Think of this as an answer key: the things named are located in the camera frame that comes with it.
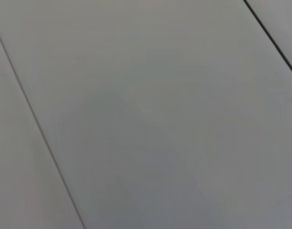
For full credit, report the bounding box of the black vertical wall strip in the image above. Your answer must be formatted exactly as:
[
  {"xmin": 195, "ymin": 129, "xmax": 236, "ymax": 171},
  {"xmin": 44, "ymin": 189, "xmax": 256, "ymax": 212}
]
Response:
[{"xmin": 242, "ymin": 0, "xmax": 292, "ymax": 81}]

